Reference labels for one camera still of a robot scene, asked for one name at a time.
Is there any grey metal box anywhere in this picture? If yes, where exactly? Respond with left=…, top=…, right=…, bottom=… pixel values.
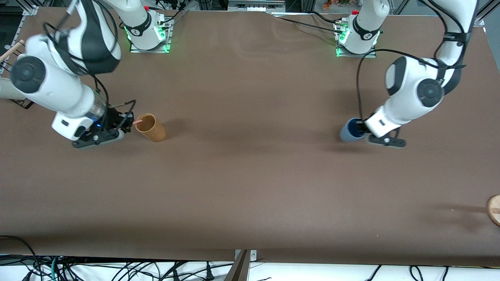
left=228, top=0, right=287, bottom=12

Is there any metal table bracket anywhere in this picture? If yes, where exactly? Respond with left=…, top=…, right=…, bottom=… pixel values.
left=234, top=249, right=258, bottom=270

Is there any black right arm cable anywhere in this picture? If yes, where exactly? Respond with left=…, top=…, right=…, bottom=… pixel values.
left=42, top=21, right=137, bottom=117

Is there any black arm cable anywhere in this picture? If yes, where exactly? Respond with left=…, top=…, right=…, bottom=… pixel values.
left=356, top=48, right=467, bottom=122
left=42, top=21, right=137, bottom=117

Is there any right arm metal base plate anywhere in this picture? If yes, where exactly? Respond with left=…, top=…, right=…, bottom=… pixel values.
left=129, top=16, right=173, bottom=53

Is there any black wire cup rack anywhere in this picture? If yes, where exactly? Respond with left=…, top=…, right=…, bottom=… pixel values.
left=0, top=42, right=34, bottom=110

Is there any blue cup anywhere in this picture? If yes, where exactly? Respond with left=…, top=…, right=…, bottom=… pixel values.
left=339, top=117, right=368, bottom=142

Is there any wooden stick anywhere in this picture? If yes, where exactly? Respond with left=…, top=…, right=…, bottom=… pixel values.
left=0, top=39, right=25, bottom=63

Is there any dark support beam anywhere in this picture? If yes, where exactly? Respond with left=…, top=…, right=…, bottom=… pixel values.
left=224, top=250, right=250, bottom=281

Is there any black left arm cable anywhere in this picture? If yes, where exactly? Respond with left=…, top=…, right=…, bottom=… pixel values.
left=356, top=48, right=467, bottom=122

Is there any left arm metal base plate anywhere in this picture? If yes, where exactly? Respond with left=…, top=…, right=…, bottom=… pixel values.
left=333, top=20, right=378, bottom=59

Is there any brown cylindrical cup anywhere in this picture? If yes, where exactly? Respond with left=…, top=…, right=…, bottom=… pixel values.
left=135, top=113, right=167, bottom=143

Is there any round wooden disc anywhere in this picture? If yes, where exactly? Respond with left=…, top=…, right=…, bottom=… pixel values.
left=486, top=194, right=500, bottom=227

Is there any aluminium frame profile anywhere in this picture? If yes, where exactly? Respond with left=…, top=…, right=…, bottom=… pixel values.
left=471, top=0, right=500, bottom=27
left=22, top=0, right=41, bottom=17

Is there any black cable on table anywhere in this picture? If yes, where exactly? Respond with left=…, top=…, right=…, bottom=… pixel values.
left=270, top=11, right=344, bottom=36

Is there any black looped floor cable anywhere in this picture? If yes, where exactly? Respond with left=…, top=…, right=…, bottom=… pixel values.
left=0, top=235, right=41, bottom=274

